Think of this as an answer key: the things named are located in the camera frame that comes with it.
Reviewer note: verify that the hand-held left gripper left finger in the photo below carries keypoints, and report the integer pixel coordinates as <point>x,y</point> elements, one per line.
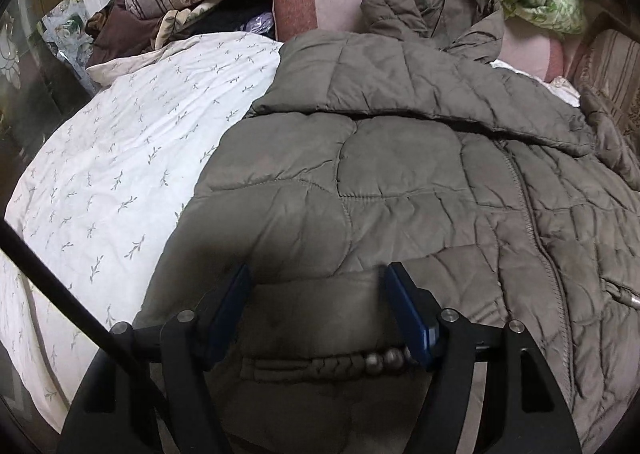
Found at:
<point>234,306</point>

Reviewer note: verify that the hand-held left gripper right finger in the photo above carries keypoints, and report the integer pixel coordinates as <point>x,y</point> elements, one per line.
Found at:
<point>406,306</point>

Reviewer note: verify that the olive quilted jacket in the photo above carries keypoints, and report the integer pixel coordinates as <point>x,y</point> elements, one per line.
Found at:
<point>400,174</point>

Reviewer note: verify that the white leaf print bedsheet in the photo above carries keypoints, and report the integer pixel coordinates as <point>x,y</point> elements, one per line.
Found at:
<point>125,164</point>

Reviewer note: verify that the clear plastic bag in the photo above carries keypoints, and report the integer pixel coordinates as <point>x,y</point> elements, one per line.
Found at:
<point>259,24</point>

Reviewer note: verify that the black cloth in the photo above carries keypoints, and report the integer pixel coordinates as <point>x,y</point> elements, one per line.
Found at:
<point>220,19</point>

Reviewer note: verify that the brown cloth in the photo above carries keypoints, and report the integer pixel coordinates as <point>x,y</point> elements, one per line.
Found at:
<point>120,24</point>

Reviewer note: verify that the pink and red pillow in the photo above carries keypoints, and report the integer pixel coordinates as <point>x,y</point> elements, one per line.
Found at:
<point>330,4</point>

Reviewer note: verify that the striped beige mattress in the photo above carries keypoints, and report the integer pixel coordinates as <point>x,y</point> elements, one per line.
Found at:
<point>612,69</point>

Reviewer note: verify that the floral print bag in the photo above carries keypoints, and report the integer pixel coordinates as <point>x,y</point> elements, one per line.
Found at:
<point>67,34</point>

